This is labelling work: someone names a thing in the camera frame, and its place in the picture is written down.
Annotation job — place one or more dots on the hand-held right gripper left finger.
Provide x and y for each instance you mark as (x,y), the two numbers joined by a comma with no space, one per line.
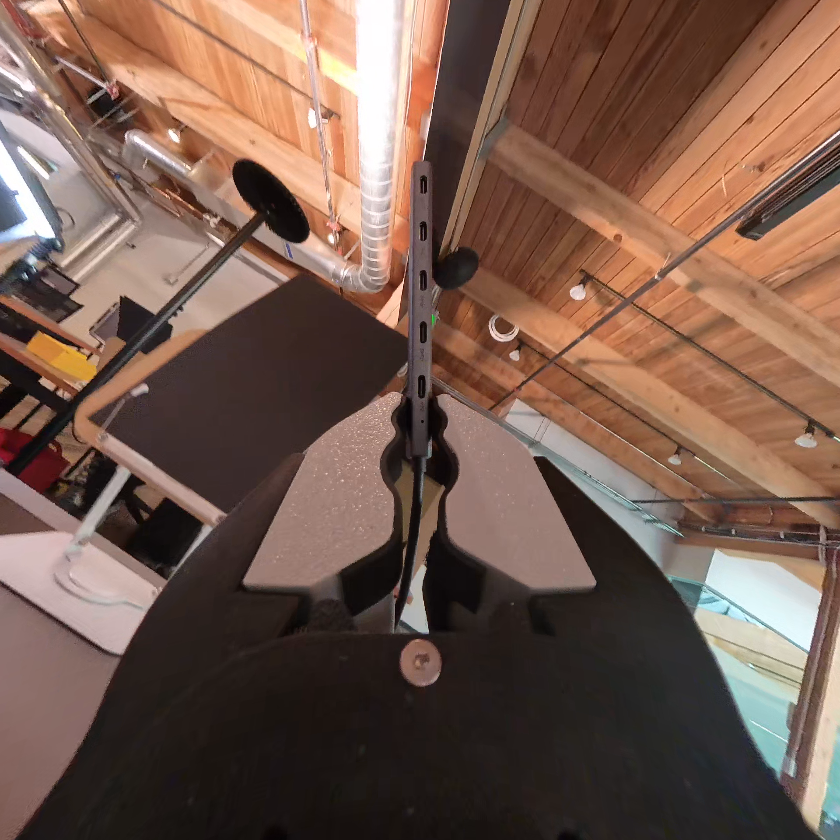
(328,512)

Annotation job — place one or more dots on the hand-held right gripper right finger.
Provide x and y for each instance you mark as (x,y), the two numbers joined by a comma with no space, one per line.
(518,518)

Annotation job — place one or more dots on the grey usb hub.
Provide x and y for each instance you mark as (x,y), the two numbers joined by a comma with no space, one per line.
(420,308)

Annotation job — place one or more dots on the black board wooden edge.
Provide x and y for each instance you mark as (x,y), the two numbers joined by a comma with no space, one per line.
(249,394)

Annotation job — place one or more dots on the black round speaker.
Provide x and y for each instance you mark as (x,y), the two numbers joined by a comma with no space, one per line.
(457,267)

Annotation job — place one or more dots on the white stand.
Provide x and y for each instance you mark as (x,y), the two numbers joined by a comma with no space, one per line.
(65,590)

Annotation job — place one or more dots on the yellow bin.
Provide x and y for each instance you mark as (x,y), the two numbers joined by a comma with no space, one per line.
(62,358)

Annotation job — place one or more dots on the black pole with disc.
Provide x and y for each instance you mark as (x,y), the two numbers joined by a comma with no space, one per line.
(269,197)

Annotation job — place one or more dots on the led panel light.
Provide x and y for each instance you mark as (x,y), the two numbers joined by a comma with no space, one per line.
(33,197)

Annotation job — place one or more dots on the silver ventilation duct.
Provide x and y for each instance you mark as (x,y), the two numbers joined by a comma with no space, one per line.
(384,131)

